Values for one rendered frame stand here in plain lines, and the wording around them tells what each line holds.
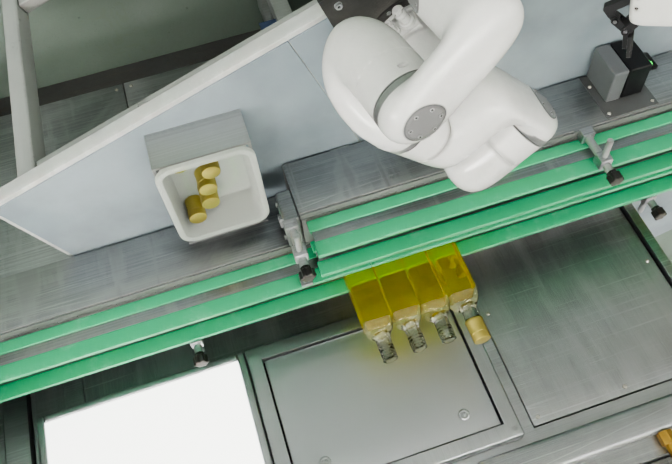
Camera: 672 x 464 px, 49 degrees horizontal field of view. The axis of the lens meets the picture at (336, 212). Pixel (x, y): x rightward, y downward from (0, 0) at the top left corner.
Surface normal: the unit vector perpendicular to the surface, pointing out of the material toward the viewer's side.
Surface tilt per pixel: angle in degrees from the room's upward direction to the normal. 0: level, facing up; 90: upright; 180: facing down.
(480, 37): 19
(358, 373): 90
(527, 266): 89
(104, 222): 0
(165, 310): 90
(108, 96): 90
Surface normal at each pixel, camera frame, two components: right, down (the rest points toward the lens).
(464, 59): 0.28, 0.61
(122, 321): -0.07, -0.55
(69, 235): 0.30, 0.79
